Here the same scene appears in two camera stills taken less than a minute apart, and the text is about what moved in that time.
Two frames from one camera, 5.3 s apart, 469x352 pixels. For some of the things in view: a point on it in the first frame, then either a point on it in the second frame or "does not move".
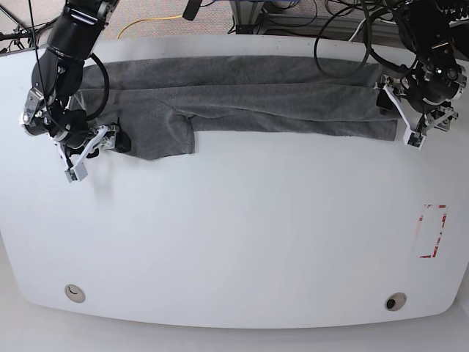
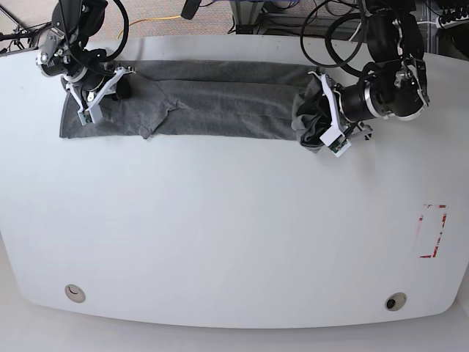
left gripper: x=104 y=136 → x=122 y=78
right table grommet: x=396 y=301 does not move
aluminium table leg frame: x=245 y=15 does not move
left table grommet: x=75 y=292 does not move
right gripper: x=436 y=116 → x=348 y=105
